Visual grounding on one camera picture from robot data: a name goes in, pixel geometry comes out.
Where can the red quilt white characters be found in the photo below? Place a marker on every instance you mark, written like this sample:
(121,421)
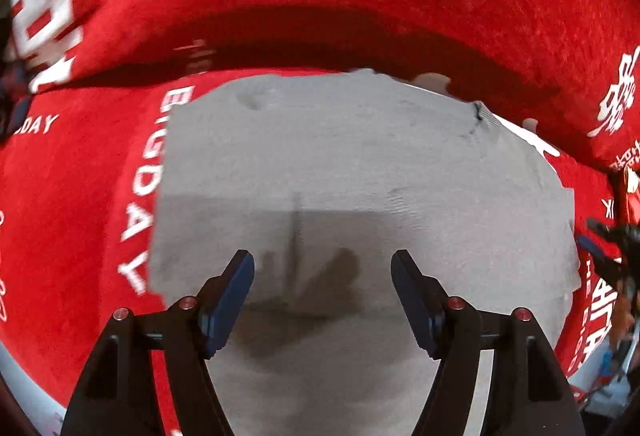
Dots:
(568,67)

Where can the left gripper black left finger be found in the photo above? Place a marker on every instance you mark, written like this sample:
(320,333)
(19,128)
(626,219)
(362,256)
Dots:
(115,393)

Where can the grey knitted small garment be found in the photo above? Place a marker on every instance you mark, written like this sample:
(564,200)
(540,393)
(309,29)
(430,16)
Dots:
(322,179)

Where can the red bed sheet white letters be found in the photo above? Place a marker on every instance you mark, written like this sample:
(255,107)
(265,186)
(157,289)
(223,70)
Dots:
(80,181)

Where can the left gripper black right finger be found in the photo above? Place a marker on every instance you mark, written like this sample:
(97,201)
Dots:
(528,392)

